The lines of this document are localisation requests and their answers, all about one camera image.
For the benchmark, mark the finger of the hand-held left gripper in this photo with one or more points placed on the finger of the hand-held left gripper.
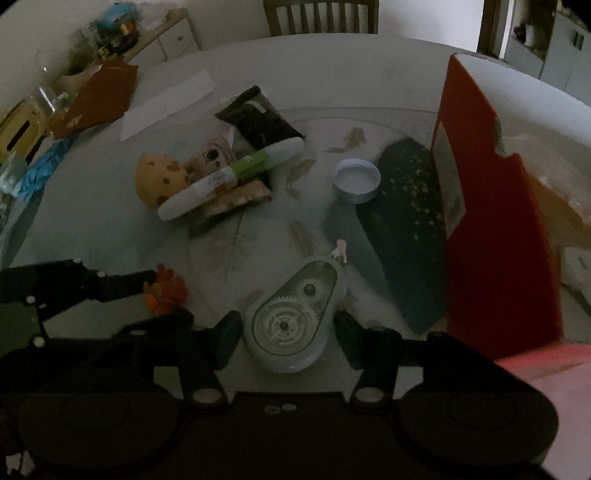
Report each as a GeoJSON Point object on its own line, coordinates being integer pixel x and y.
{"type": "Point", "coordinates": [124, 282]}

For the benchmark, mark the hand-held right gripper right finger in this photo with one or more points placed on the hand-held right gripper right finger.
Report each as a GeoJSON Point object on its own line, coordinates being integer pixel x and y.
{"type": "Point", "coordinates": [347, 339]}

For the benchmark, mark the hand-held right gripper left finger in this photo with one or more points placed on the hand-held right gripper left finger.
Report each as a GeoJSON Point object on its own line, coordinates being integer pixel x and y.
{"type": "Point", "coordinates": [229, 339]}

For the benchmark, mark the orange flower toy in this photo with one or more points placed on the orange flower toy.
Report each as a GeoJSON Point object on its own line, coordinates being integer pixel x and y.
{"type": "Point", "coordinates": [166, 290]}

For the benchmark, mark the light blue correction tape dispenser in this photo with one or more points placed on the light blue correction tape dispenser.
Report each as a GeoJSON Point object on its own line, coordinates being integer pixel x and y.
{"type": "Point", "coordinates": [291, 323]}

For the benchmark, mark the yellow cookie plush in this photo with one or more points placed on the yellow cookie plush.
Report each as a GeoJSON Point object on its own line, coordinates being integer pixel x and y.
{"type": "Point", "coordinates": [159, 177]}

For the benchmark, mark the striped tiger plush toy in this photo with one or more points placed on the striped tiger plush toy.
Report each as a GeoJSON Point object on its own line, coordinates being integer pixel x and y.
{"type": "Point", "coordinates": [213, 154]}

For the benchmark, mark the red cardboard box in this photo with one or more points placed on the red cardboard box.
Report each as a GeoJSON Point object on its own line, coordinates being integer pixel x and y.
{"type": "Point", "coordinates": [489, 230]}

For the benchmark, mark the tiny pale figurine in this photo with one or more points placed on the tiny pale figurine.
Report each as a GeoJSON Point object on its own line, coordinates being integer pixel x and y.
{"type": "Point", "coordinates": [340, 251]}

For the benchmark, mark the blue cloth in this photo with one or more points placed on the blue cloth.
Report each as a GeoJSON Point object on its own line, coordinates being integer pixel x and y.
{"type": "Point", "coordinates": [44, 164]}

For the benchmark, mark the dark blue starry folder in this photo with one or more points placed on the dark blue starry folder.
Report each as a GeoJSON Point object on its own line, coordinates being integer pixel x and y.
{"type": "Point", "coordinates": [406, 221]}

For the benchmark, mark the brown patterned packet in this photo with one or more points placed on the brown patterned packet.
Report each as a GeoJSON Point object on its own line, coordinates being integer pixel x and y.
{"type": "Point", "coordinates": [231, 204]}

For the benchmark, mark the yellow tissue box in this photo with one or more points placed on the yellow tissue box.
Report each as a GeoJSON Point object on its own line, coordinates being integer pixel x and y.
{"type": "Point", "coordinates": [21, 129]}

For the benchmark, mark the round light blue lid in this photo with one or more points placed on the round light blue lid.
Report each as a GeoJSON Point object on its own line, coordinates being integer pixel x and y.
{"type": "Point", "coordinates": [356, 177]}

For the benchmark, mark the white paper strip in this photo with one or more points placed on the white paper strip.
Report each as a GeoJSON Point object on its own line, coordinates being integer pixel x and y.
{"type": "Point", "coordinates": [161, 104]}

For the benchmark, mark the brown paper envelope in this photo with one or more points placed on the brown paper envelope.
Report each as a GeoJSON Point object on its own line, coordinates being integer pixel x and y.
{"type": "Point", "coordinates": [104, 97]}

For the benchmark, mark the black packet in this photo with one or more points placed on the black packet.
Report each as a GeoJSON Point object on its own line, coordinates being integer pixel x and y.
{"type": "Point", "coordinates": [261, 121]}

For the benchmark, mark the white flat box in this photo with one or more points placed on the white flat box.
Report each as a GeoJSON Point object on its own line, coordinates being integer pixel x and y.
{"type": "Point", "coordinates": [577, 265]}

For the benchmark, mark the white cabinet with clutter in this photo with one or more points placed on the white cabinet with clutter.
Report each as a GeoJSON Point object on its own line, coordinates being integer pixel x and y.
{"type": "Point", "coordinates": [171, 37]}

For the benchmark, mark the pile of toys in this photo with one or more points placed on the pile of toys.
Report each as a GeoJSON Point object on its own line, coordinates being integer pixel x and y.
{"type": "Point", "coordinates": [113, 27]}

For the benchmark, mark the wooden slat-back chair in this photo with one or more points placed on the wooden slat-back chair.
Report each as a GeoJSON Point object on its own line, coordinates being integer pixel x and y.
{"type": "Point", "coordinates": [321, 16]}

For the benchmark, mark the grey wall cabinet unit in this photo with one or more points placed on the grey wall cabinet unit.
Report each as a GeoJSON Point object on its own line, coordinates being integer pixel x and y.
{"type": "Point", "coordinates": [554, 46]}

